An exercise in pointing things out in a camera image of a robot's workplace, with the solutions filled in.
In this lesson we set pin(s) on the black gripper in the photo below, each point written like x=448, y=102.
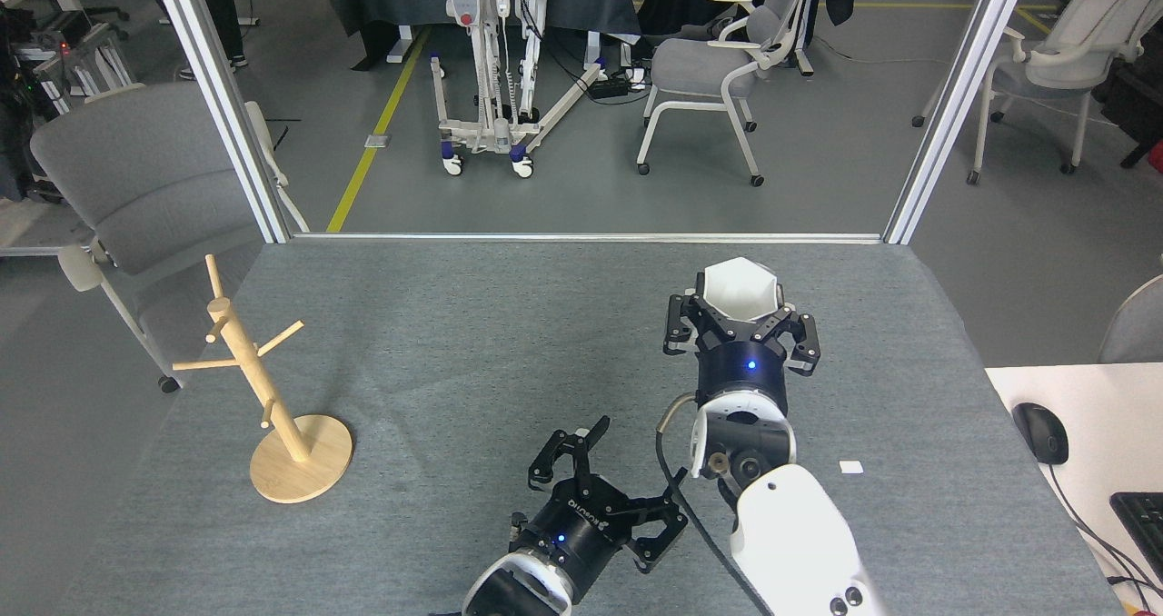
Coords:
x=581, y=525
x=740, y=366

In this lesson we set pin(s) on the white hexagonal cup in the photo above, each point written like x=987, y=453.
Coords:
x=740, y=289

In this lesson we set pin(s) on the wooden cup rack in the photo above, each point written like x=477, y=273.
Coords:
x=295, y=462

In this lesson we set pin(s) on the metal equipment rack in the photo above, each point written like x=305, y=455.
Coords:
x=82, y=57

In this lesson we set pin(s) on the small white tag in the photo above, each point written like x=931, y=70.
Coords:
x=851, y=467

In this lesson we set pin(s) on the black power strip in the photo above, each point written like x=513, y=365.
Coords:
x=609, y=88

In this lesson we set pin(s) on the black computer mouse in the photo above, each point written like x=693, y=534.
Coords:
x=1040, y=432

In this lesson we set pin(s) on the white desk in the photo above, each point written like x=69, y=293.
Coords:
x=1099, y=416

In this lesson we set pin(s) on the grey chair backrest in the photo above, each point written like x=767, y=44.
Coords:
x=1136, y=325

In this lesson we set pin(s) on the metal floor plate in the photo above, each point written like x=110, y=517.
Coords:
x=377, y=141

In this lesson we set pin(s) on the white wheeled lift stand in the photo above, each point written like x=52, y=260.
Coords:
x=468, y=7

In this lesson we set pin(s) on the black keyboard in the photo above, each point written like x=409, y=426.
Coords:
x=1143, y=521

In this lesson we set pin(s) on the white mesh-back chair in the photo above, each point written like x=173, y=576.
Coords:
x=1081, y=44

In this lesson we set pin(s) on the large grey office chair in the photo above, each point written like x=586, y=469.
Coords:
x=145, y=180

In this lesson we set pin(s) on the person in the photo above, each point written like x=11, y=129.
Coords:
x=223, y=7

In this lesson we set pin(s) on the silver frame rail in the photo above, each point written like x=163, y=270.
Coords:
x=591, y=237

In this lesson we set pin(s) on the grey chair with white frame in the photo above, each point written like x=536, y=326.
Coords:
x=700, y=66

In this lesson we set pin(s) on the silver frame post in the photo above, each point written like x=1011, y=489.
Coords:
x=218, y=98
x=959, y=98

